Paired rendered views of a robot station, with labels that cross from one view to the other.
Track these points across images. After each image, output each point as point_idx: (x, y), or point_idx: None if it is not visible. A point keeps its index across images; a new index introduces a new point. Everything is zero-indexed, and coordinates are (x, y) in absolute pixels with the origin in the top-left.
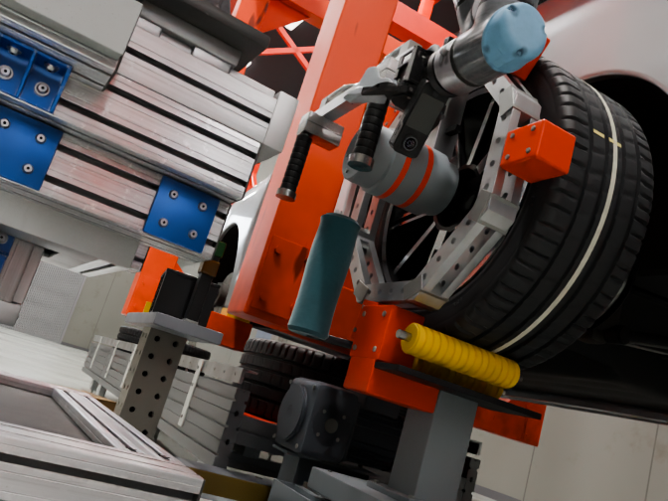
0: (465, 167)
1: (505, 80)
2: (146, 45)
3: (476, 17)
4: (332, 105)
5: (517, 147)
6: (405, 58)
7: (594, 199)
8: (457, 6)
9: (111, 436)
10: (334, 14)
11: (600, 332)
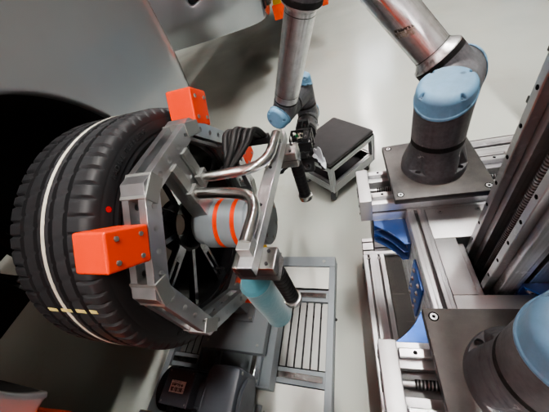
0: (179, 207)
1: (223, 131)
2: None
3: (316, 109)
4: (266, 225)
5: (248, 155)
6: (286, 140)
7: None
8: (296, 103)
9: (384, 272)
10: None
11: None
